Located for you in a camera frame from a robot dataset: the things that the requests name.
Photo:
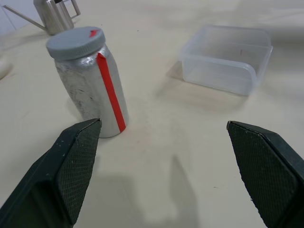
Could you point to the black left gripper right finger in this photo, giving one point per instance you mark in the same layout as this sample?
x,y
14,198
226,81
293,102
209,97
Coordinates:
x,y
268,171

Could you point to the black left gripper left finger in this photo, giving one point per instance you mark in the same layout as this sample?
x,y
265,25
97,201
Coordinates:
x,y
57,171

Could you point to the silver bottle with red stripe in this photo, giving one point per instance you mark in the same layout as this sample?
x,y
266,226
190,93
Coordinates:
x,y
95,90

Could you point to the clear plastic container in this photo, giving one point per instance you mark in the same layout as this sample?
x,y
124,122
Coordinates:
x,y
225,59

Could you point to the grey plastic jar lid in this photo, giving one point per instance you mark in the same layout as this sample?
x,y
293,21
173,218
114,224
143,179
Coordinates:
x,y
75,43

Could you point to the stainless steel watering can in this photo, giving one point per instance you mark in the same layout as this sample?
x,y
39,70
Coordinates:
x,y
51,15

